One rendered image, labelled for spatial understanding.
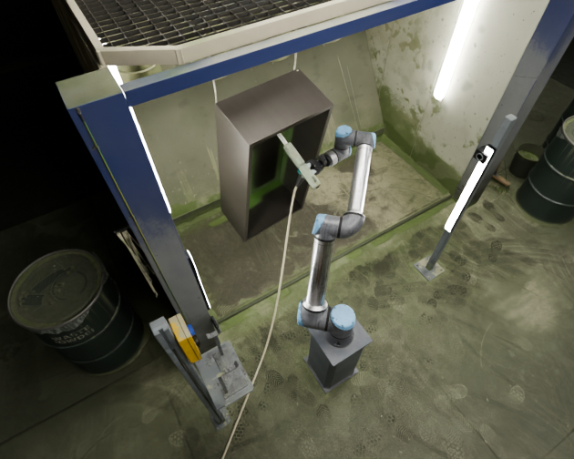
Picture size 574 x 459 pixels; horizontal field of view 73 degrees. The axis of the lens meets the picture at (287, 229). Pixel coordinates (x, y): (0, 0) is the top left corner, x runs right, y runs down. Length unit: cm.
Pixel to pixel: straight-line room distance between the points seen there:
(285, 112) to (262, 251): 163
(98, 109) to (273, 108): 114
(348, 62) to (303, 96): 208
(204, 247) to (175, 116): 120
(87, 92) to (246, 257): 240
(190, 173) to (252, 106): 159
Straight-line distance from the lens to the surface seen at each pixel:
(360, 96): 453
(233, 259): 358
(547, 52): 339
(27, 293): 293
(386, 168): 442
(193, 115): 376
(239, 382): 232
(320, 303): 231
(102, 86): 149
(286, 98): 240
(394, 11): 192
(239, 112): 229
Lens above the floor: 302
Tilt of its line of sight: 53 degrees down
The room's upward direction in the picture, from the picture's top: 1 degrees counter-clockwise
